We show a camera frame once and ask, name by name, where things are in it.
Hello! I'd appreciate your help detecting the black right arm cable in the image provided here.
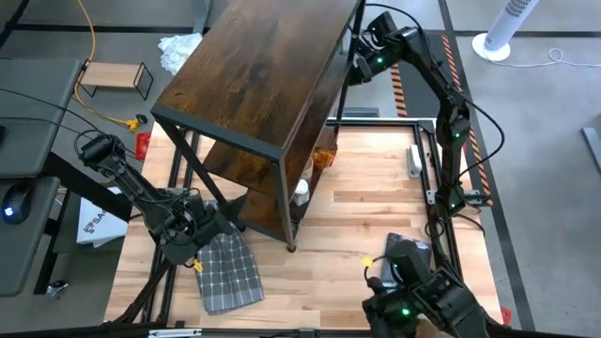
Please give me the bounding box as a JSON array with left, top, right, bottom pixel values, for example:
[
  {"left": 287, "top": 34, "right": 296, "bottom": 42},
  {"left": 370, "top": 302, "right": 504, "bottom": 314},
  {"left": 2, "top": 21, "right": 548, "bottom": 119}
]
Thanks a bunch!
[{"left": 363, "top": 2, "right": 507, "bottom": 182}]

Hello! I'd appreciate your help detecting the white floor cable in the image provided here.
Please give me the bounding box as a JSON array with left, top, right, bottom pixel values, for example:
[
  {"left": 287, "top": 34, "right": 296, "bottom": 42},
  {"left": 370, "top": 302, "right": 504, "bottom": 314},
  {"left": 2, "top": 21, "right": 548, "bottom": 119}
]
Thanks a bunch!
[{"left": 490, "top": 46, "right": 601, "bottom": 69}]

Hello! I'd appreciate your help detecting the wooden shelf unit black frame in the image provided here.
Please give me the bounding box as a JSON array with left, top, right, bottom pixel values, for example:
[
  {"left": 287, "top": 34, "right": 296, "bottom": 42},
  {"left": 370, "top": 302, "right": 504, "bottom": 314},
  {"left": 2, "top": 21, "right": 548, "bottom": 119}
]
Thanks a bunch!
[{"left": 149, "top": 0, "right": 368, "bottom": 254}]

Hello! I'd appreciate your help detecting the white crumpled cloth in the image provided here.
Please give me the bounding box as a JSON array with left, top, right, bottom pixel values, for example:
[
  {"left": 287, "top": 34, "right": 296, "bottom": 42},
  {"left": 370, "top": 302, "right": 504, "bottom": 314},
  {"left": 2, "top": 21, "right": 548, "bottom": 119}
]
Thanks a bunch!
[{"left": 157, "top": 32, "right": 204, "bottom": 76}]

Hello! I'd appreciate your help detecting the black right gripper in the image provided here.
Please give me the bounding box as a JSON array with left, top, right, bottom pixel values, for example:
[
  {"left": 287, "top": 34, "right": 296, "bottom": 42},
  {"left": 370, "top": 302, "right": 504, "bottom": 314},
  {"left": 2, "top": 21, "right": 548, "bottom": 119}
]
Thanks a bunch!
[{"left": 349, "top": 11, "right": 409, "bottom": 86}]

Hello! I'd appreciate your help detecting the black aluminium rig frame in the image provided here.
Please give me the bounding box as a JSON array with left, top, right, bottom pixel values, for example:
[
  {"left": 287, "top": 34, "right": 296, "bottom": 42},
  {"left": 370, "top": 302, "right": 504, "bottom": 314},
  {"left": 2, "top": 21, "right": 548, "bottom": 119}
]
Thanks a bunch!
[{"left": 107, "top": 116, "right": 470, "bottom": 337}]

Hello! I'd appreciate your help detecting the grey checked cloth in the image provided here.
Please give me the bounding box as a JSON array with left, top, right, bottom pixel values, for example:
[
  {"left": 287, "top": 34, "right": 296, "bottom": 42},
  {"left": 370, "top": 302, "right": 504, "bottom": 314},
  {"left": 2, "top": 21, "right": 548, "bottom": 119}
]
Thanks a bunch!
[{"left": 193, "top": 224, "right": 266, "bottom": 316}]

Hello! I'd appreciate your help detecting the white lid spice jar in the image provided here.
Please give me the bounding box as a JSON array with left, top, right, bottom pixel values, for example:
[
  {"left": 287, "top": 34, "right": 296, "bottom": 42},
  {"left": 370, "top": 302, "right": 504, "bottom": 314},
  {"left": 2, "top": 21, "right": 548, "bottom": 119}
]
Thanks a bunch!
[{"left": 291, "top": 178, "right": 311, "bottom": 207}]

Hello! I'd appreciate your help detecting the grey desk top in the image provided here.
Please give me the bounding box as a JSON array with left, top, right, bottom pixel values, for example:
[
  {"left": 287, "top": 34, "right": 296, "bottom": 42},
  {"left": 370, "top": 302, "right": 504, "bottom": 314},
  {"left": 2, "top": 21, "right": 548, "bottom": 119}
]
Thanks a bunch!
[
  {"left": 0, "top": 176, "right": 61, "bottom": 298},
  {"left": 0, "top": 58, "right": 82, "bottom": 178}
]

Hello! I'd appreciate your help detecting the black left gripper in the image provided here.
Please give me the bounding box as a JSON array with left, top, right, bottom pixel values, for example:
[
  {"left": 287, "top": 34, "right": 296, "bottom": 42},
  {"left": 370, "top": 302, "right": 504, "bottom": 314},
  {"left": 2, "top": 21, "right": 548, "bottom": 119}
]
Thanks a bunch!
[{"left": 158, "top": 187, "right": 235, "bottom": 267}]

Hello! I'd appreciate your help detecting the Yellowstone printed flat packet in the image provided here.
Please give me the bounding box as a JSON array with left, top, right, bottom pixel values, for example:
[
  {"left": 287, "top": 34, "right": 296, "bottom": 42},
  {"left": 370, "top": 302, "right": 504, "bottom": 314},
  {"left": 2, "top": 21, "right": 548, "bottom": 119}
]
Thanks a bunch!
[{"left": 382, "top": 232, "right": 433, "bottom": 290}]

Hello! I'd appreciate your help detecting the yellow extension cable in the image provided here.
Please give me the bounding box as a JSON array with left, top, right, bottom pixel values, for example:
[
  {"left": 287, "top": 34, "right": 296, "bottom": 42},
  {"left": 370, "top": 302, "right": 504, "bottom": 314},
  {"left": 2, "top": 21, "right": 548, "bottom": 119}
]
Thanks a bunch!
[{"left": 72, "top": 0, "right": 142, "bottom": 132}]

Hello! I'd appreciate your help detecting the black hazard striped floor mat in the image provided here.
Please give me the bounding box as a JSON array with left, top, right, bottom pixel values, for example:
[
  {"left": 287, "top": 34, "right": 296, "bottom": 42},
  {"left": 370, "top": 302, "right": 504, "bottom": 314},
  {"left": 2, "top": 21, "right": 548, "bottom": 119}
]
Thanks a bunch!
[{"left": 389, "top": 32, "right": 494, "bottom": 207}]

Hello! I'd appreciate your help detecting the small wooden wire-frame stand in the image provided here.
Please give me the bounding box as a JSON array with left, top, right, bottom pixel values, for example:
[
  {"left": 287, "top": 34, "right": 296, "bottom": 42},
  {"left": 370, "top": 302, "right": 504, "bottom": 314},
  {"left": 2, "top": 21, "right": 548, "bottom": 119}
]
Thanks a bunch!
[{"left": 76, "top": 58, "right": 155, "bottom": 101}]

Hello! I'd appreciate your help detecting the white tower fan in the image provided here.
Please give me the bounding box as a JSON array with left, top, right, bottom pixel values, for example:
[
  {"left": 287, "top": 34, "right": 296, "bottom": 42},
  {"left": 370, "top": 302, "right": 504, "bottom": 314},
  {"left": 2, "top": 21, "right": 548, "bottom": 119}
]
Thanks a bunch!
[{"left": 470, "top": 0, "right": 541, "bottom": 63}]

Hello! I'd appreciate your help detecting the silver metal bar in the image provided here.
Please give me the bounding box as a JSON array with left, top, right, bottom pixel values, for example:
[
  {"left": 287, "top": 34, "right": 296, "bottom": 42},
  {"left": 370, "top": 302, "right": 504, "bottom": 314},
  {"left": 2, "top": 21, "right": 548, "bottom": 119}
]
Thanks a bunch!
[{"left": 147, "top": 328, "right": 203, "bottom": 338}]

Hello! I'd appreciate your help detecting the black desk frame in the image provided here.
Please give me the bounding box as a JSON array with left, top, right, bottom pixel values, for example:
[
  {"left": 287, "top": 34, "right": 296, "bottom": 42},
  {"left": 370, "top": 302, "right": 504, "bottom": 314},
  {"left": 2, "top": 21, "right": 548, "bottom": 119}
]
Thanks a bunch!
[{"left": 33, "top": 152, "right": 133, "bottom": 296}]

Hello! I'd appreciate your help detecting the black computer mouse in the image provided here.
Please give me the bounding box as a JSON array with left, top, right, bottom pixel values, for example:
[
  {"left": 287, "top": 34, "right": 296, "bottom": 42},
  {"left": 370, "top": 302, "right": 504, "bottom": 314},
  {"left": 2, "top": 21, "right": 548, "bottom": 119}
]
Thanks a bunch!
[{"left": 1, "top": 181, "right": 35, "bottom": 225}]

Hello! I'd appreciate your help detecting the small metal caster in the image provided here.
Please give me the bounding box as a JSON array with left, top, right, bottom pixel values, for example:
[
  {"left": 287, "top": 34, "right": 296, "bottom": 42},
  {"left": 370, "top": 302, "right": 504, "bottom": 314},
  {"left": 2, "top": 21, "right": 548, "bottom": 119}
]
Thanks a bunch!
[{"left": 45, "top": 279, "right": 70, "bottom": 300}]

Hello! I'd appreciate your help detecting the white plastic device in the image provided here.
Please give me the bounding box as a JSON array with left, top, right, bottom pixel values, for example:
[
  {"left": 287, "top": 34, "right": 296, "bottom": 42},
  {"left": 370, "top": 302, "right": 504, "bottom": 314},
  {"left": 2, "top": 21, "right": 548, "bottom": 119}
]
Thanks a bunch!
[{"left": 406, "top": 144, "right": 424, "bottom": 179}]

